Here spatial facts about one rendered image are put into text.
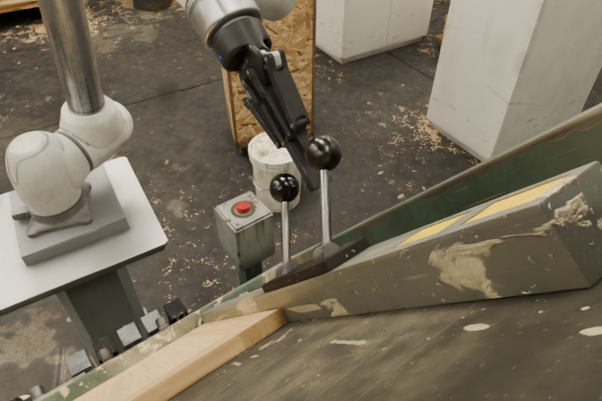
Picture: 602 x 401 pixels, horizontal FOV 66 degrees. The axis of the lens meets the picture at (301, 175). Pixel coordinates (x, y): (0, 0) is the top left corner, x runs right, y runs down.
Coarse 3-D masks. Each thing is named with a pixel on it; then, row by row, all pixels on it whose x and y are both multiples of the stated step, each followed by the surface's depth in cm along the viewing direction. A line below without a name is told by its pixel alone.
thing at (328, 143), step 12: (312, 144) 46; (324, 144) 45; (336, 144) 46; (312, 156) 45; (324, 156) 45; (336, 156) 45; (324, 168) 46; (324, 180) 45; (324, 192) 45; (324, 204) 45; (324, 216) 44; (324, 228) 44; (324, 240) 43; (324, 252) 42
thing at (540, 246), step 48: (576, 192) 20; (432, 240) 26; (480, 240) 23; (528, 240) 20; (576, 240) 19; (288, 288) 48; (336, 288) 39; (384, 288) 32; (432, 288) 28; (480, 288) 24; (528, 288) 21; (576, 288) 19
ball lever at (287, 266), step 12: (276, 180) 56; (288, 180) 56; (276, 192) 56; (288, 192) 56; (288, 204) 57; (288, 216) 56; (288, 228) 55; (288, 240) 55; (288, 252) 54; (288, 264) 53; (276, 276) 54
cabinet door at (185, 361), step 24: (264, 312) 57; (192, 336) 85; (216, 336) 62; (240, 336) 50; (264, 336) 51; (144, 360) 91; (168, 360) 68; (192, 360) 50; (216, 360) 49; (120, 384) 72; (144, 384) 55; (168, 384) 46; (192, 384) 47
